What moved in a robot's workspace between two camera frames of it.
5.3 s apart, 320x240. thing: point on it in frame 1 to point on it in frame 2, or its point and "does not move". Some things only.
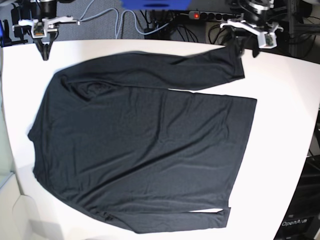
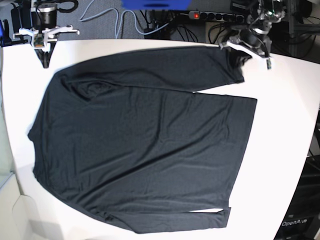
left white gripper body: (267, 36) to (247, 51)
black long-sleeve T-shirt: (112, 136) does not move
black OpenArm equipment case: (302, 220) does not move
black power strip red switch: (200, 15) does not move
